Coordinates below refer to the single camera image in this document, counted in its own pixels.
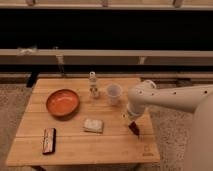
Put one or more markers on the small white sponge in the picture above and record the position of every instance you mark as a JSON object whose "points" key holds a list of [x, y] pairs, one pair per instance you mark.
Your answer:
{"points": [[93, 125]]}

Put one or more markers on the dark red pepper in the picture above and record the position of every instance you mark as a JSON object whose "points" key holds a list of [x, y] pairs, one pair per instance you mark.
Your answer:
{"points": [[134, 128]]}

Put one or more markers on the orange ceramic bowl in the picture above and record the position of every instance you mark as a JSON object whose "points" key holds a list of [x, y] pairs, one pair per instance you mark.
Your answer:
{"points": [[62, 102]]}

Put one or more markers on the clear plastic water bottle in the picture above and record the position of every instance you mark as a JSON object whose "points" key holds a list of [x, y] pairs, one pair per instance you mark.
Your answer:
{"points": [[93, 84]]}

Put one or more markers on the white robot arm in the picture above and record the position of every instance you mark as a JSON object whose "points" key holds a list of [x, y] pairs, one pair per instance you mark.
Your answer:
{"points": [[192, 99]]}

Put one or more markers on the wooden railing beam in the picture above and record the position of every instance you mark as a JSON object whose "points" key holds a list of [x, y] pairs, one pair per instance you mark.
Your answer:
{"points": [[32, 56]]}

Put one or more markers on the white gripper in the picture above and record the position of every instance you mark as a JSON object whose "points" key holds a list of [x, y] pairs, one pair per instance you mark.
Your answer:
{"points": [[133, 112]]}

